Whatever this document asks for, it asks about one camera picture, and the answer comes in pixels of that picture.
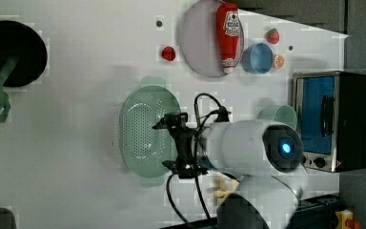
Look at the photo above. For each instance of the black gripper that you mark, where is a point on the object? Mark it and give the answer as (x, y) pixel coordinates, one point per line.
(186, 164)

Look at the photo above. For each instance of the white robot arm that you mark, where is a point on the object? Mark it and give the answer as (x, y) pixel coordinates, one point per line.
(264, 156)

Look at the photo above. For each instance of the peeled banana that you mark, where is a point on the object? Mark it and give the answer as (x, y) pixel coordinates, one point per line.
(224, 187)

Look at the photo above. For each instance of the small red strawberry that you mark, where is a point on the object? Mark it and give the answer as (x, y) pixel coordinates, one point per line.
(168, 53)

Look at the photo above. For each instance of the pink round plate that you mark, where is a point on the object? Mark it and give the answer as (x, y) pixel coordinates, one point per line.
(198, 39)

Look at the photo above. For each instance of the green mug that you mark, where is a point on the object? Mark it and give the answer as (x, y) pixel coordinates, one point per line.
(284, 114)

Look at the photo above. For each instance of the blue bowl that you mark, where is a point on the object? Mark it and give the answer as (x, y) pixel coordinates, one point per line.
(258, 59)

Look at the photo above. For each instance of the red ketchup bottle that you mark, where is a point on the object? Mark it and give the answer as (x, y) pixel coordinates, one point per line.
(228, 31)

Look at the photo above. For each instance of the orange slice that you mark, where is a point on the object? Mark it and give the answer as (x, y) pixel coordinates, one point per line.
(278, 61)

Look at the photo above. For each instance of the large red strawberry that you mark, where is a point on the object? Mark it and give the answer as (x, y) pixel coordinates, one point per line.
(272, 36)

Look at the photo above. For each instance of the dark blue crate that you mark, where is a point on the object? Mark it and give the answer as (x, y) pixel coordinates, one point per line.
(317, 213)

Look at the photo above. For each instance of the black toaster oven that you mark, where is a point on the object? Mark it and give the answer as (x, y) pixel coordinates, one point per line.
(331, 119)

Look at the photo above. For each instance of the yellow toy object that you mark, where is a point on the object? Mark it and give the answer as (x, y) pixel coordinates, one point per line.
(346, 220)

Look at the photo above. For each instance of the black round pot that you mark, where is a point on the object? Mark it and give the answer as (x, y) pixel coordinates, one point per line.
(20, 41)

